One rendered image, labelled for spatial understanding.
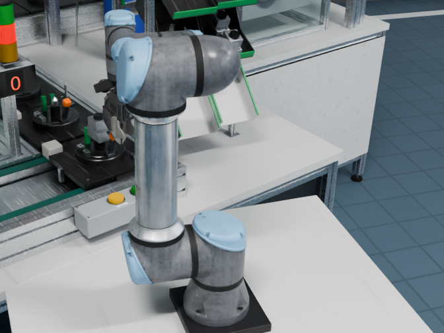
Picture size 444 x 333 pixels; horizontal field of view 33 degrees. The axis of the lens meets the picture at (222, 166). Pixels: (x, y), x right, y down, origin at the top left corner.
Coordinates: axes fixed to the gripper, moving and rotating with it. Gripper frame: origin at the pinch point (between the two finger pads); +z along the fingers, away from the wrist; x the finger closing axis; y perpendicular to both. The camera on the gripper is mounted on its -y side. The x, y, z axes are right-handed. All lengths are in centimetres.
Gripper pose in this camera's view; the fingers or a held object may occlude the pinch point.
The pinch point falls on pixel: (119, 138)
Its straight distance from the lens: 203.5
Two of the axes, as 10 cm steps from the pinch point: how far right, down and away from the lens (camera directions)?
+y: 6.3, 4.1, -6.6
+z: -0.4, 8.6, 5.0
